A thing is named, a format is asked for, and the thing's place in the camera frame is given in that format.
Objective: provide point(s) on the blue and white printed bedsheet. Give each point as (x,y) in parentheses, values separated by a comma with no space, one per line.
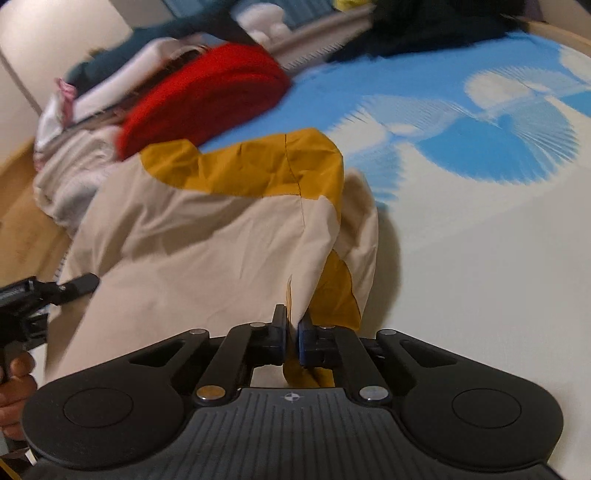
(461,277)

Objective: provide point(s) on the beige and mustard hoodie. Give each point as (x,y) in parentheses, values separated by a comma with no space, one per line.
(207,240)

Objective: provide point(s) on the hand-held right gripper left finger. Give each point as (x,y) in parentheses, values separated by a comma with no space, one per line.
(277,341)

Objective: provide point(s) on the dark teal shark plush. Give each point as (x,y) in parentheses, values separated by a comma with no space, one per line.
(115,60)

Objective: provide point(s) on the white and pink cloth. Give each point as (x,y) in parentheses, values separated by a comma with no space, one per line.
(64,97)

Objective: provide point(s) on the white cabinet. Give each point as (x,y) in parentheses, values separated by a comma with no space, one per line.
(55,46)

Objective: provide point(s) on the wooden bed frame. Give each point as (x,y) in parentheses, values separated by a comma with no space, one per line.
(18,194)

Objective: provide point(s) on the yellow plush toy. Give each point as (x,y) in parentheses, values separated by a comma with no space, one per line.
(351,3)

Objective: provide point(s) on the white windowsill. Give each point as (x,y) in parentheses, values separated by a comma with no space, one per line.
(314,46)

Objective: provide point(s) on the white pink folded bedding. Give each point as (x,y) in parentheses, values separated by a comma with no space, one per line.
(134,69)

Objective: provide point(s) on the white folded quilt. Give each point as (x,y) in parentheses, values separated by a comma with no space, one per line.
(78,147)
(69,198)

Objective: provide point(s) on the white plush toy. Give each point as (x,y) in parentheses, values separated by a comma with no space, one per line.
(263,18)

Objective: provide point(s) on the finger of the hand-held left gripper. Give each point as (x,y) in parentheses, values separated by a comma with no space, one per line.
(74,286)

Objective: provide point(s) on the person's left hand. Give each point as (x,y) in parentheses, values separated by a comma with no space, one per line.
(16,397)

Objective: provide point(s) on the pile of black clothes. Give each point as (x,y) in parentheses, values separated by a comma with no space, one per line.
(438,23)

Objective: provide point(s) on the red folded blanket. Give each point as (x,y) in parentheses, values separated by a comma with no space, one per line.
(207,97)

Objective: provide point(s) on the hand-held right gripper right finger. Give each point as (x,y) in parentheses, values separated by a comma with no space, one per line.
(304,344)

